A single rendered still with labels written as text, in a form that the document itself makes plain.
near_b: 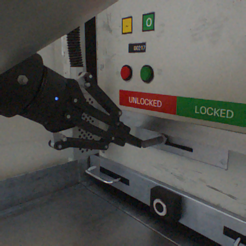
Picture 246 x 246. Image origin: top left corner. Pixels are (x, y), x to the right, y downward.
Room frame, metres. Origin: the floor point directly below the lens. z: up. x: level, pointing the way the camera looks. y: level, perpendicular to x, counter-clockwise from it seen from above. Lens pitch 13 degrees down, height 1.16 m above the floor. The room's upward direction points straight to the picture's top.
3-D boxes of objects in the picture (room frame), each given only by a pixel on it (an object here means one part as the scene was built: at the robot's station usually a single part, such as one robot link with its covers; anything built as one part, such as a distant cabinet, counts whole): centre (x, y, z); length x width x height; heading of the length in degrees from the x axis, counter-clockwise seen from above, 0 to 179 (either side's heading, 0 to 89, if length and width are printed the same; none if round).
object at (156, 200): (0.46, -0.08, 0.90); 0.06 x 0.03 x 0.05; 41
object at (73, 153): (0.59, 0.10, 1.04); 0.08 x 0.05 x 0.17; 131
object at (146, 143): (0.48, -0.06, 1.02); 0.06 x 0.02 x 0.04; 131
